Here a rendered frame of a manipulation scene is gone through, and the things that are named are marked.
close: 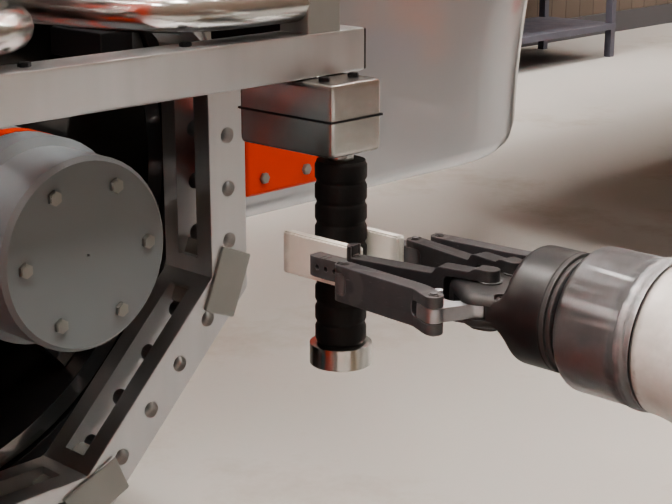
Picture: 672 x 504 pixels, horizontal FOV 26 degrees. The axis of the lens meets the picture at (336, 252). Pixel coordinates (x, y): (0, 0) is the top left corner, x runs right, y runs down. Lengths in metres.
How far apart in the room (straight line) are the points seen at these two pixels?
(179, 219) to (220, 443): 1.60
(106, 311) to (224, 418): 1.97
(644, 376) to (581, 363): 0.04
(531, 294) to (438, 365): 2.34
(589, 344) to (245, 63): 0.29
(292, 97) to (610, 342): 0.29
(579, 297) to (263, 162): 0.46
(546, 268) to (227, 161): 0.41
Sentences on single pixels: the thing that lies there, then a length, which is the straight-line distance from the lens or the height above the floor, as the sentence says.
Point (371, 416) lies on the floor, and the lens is 2.92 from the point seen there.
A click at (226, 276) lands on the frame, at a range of 1.22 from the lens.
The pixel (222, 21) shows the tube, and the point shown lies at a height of 0.99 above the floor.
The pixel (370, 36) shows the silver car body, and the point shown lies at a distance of 1.54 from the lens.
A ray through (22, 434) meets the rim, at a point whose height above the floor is 0.63.
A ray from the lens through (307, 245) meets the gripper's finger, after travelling 1.00.
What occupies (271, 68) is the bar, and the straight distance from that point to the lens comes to 0.96.
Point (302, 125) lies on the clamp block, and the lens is 0.98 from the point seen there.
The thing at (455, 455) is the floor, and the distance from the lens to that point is 2.75.
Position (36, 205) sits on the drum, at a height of 0.89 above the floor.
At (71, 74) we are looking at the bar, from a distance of 0.86.
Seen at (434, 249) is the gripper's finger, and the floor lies 0.84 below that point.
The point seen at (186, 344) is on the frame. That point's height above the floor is 0.70.
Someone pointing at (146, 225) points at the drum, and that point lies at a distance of 0.96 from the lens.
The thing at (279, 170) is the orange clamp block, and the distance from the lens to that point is 1.24.
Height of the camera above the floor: 1.10
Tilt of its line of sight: 16 degrees down
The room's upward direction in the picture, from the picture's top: straight up
